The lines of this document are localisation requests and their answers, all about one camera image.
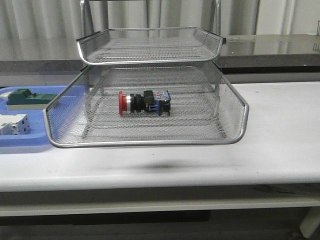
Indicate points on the red emergency stop button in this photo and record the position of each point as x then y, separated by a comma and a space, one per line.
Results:
155, 101

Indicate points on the grey stone counter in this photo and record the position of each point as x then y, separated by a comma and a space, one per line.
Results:
244, 59

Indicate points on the blue plastic tray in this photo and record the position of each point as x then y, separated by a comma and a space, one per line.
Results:
35, 135

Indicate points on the green terminal block module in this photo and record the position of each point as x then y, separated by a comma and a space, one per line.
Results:
24, 99

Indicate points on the white circuit breaker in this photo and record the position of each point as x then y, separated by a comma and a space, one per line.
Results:
14, 124

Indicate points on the grey pleated curtain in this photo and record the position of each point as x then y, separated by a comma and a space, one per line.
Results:
49, 19

